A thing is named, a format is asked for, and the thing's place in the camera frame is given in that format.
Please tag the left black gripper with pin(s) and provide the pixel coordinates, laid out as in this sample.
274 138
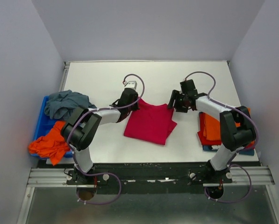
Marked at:
136 107

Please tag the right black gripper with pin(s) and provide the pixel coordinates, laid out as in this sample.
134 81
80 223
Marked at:
175 95

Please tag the magenta t shirt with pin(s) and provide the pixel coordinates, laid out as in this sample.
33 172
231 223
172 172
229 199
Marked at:
151 123

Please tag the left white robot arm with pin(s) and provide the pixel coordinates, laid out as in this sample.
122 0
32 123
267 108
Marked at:
82 125

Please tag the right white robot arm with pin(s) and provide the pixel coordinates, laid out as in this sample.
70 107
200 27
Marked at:
237 131

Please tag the folded red t shirt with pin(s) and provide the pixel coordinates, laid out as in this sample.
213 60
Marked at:
203 137

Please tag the folded blue t shirt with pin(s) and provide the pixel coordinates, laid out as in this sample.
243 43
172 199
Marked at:
215 148

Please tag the crumpled grey-blue t shirt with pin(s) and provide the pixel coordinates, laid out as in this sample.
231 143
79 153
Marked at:
60 105

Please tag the blue plastic bin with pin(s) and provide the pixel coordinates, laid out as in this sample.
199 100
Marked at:
44 125

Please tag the crumpled orange t shirt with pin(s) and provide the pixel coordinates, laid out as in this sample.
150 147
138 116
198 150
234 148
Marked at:
52 145

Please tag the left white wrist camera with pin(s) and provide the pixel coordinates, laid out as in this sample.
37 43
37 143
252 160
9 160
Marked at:
130 85

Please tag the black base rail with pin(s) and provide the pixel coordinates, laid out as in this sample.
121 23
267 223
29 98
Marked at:
148 178

